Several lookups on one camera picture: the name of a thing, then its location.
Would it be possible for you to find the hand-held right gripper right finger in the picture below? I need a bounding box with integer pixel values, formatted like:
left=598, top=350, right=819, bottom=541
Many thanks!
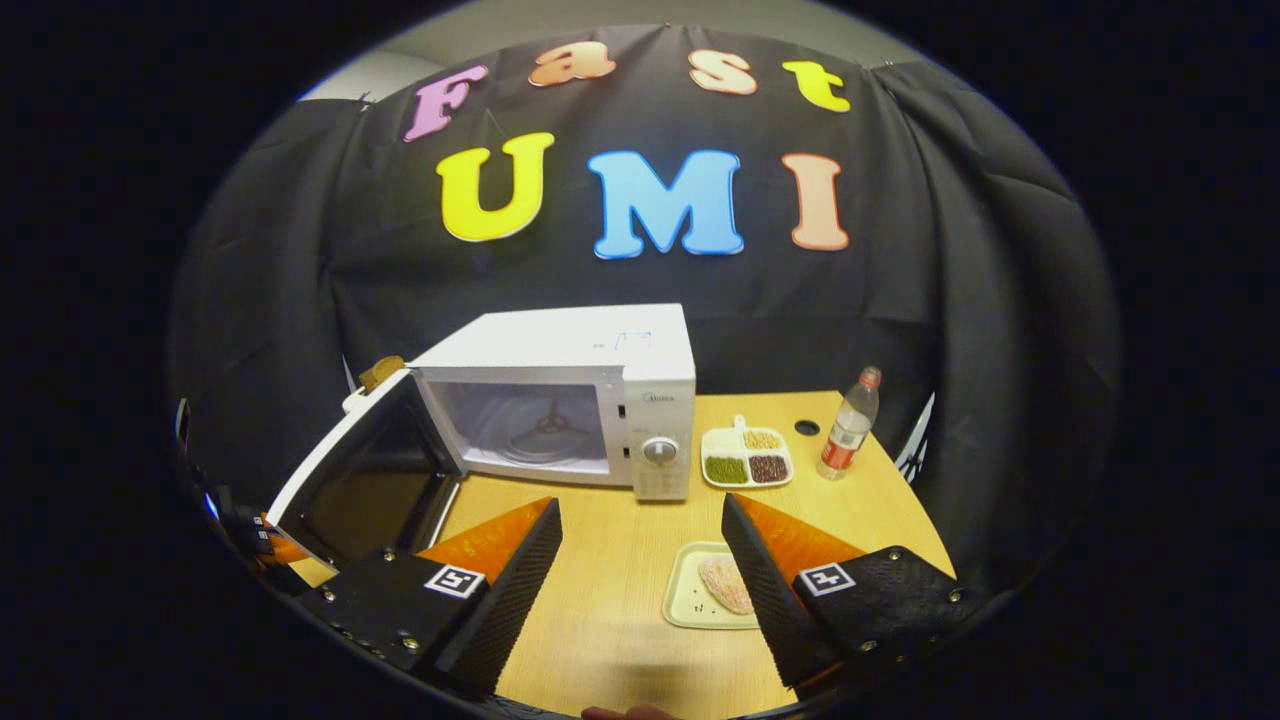
left=722, top=493, right=976, bottom=691

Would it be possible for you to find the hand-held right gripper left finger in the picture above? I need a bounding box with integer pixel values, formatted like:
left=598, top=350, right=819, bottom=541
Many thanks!
left=300, top=497, right=563, bottom=696

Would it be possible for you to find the breaded food patty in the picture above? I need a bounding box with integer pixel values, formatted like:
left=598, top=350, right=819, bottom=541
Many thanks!
left=698, top=555, right=756, bottom=616

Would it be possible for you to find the white microwave oven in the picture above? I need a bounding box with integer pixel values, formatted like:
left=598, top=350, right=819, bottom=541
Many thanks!
left=265, top=303, right=698, bottom=571

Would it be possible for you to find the white square plate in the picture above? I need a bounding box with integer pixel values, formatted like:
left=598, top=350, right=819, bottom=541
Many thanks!
left=662, top=541, right=763, bottom=631

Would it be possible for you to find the divided dish of beans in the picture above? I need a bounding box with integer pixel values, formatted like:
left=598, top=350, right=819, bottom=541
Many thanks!
left=700, top=415, right=795, bottom=490

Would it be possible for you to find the clear plastic water bottle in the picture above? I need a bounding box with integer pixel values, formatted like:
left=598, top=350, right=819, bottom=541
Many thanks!
left=818, top=366, right=883, bottom=481

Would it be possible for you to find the white panel edge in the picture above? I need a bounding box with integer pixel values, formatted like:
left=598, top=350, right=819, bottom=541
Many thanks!
left=900, top=393, right=937, bottom=483

